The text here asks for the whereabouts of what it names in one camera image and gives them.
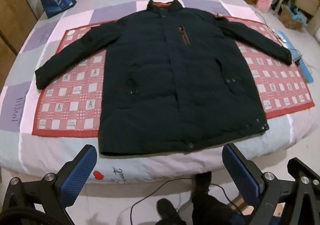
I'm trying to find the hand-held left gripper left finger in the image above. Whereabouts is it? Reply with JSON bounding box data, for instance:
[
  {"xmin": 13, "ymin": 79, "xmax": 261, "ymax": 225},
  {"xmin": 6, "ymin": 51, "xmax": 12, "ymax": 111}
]
[{"xmin": 0, "ymin": 144, "xmax": 98, "ymax": 225}]

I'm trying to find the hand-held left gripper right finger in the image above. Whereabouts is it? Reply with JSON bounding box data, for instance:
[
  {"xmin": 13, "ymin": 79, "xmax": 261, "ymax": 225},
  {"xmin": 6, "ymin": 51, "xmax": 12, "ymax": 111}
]
[{"xmin": 222, "ymin": 143, "xmax": 320, "ymax": 225}]

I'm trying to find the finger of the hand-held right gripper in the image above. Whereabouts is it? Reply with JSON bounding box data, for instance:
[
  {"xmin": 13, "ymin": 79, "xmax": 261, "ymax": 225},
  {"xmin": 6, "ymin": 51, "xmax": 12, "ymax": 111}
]
[{"xmin": 287, "ymin": 157, "xmax": 320, "ymax": 197}]

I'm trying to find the dark padded jacket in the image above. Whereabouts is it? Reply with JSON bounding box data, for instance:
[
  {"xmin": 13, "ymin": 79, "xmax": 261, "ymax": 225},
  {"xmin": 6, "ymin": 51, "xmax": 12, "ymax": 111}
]
[{"xmin": 35, "ymin": 0, "xmax": 292, "ymax": 157}]

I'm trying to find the person's dark trouser leg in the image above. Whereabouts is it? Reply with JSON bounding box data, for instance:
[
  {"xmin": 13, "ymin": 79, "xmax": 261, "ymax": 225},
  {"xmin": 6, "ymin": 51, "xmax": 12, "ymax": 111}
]
[{"xmin": 191, "ymin": 171, "xmax": 234, "ymax": 225}]

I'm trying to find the person's black shoe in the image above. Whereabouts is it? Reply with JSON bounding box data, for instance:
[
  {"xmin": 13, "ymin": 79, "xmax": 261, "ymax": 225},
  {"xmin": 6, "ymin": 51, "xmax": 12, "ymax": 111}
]
[{"xmin": 156, "ymin": 198, "xmax": 187, "ymax": 225}]

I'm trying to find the red checked mat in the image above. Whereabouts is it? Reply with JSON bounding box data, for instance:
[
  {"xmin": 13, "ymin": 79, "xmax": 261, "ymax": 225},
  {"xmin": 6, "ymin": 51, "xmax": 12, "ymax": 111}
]
[{"xmin": 32, "ymin": 17, "xmax": 315, "ymax": 138}]

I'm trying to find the light blue strip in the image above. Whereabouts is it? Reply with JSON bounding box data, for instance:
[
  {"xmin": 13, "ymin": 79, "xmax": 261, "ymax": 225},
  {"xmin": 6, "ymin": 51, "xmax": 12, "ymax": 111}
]
[{"xmin": 274, "ymin": 30, "xmax": 314, "ymax": 84}]

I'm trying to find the wicker basket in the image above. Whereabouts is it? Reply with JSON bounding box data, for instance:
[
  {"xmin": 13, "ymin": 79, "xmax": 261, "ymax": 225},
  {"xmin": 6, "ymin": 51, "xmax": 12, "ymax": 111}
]
[{"xmin": 279, "ymin": 5, "xmax": 304, "ymax": 31}]

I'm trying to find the pink plastic bag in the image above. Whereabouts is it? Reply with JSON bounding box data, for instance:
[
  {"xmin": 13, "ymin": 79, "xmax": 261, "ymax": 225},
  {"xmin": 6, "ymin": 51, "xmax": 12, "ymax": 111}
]
[{"xmin": 255, "ymin": 0, "xmax": 274, "ymax": 12}]

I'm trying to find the wooden wardrobe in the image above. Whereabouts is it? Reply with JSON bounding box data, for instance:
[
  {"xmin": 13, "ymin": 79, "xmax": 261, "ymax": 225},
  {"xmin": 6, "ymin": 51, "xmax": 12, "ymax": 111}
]
[{"xmin": 0, "ymin": 0, "xmax": 39, "ymax": 58}]

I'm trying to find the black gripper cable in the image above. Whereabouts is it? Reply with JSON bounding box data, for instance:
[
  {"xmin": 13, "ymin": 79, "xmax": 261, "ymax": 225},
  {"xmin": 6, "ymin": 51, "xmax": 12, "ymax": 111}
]
[{"xmin": 0, "ymin": 205, "xmax": 38, "ymax": 225}]

